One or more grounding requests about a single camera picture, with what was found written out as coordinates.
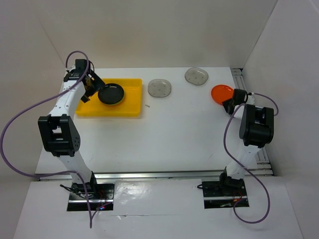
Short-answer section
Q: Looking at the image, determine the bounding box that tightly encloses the orange plate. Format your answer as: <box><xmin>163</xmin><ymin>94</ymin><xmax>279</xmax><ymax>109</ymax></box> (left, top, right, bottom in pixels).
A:
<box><xmin>210</xmin><ymin>84</ymin><xmax>234</xmax><ymax>105</ymax></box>

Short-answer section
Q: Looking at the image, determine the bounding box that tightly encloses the black plate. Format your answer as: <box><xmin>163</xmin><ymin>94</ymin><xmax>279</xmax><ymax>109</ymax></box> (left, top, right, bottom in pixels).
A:
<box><xmin>98</xmin><ymin>83</ymin><xmax>125</xmax><ymax>103</ymax></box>

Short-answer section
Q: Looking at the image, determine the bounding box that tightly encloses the green plate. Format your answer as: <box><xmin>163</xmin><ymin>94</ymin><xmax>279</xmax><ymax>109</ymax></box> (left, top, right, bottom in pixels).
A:
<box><xmin>104</xmin><ymin>96</ymin><xmax>125</xmax><ymax>106</ymax></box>

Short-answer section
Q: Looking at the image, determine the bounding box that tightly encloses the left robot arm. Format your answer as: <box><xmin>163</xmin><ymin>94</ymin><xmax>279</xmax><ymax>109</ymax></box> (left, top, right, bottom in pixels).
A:
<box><xmin>38</xmin><ymin>59</ymin><xmax>105</xmax><ymax>199</ymax></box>

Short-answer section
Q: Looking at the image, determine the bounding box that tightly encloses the yellow plastic bin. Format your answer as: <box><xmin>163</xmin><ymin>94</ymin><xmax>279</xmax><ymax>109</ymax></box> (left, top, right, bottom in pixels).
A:
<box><xmin>75</xmin><ymin>78</ymin><xmax>143</xmax><ymax>117</ymax></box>

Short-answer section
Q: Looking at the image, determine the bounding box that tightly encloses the grey translucent plate right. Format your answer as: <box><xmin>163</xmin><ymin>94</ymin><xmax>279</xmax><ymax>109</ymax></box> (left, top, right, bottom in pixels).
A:
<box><xmin>184</xmin><ymin>67</ymin><xmax>209</xmax><ymax>86</ymax></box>

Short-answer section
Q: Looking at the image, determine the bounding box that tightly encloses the grey translucent plate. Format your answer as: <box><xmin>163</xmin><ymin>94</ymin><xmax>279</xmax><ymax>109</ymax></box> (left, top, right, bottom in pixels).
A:
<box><xmin>148</xmin><ymin>79</ymin><xmax>172</xmax><ymax>98</ymax></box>
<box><xmin>184</xmin><ymin>67</ymin><xmax>209</xmax><ymax>86</ymax></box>

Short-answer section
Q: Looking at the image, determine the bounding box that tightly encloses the grey translucent plate left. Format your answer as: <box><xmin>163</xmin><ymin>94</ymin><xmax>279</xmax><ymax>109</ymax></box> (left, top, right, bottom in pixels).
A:
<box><xmin>148</xmin><ymin>79</ymin><xmax>172</xmax><ymax>98</ymax></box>

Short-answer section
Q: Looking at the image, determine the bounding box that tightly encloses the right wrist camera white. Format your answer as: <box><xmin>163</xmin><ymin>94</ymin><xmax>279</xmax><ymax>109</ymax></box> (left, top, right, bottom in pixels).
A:
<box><xmin>246</xmin><ymin>93</ymin><xmax>256</xmax><ymax>105</ymax></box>

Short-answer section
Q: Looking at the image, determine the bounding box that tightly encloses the aluminium rail right side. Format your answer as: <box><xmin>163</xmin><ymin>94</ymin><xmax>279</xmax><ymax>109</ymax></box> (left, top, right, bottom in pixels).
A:
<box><xmin>231</xmin><ymin>68</ymin><xmax>274</xmax><ymax>176</ymax></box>

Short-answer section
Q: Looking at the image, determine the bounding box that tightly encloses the aluminium rail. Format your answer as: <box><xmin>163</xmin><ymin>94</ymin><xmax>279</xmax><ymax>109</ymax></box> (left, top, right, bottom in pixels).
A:
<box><xmin>40</xmin><ymin>168</ymin><xmax>274</xmax><ymax>181</ymax></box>
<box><xmin>231</xmin><ymin>68</ymin><xmax>274</xmax><ymax>176</ymax></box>

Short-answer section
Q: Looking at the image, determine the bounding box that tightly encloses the aluminium rail front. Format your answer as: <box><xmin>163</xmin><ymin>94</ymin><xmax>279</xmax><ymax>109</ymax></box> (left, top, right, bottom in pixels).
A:
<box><xmin>40</xmin><ymin>168</ymin><xmax>274</xmax><ymax>181</ymax></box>

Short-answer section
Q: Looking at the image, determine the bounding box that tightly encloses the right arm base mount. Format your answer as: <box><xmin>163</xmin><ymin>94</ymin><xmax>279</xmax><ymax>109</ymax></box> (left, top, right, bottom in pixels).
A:
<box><xmin>196</xmin><ymin>181</ymin><xmax>249</xmax><ymax>209</ymax></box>

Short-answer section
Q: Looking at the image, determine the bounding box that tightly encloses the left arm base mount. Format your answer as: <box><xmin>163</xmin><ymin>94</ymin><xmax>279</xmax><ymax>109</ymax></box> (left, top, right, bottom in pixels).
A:
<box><xmin>60</xmin><ymin>183</ymin><xmax>115</xmax><ymax>212</ymax></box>

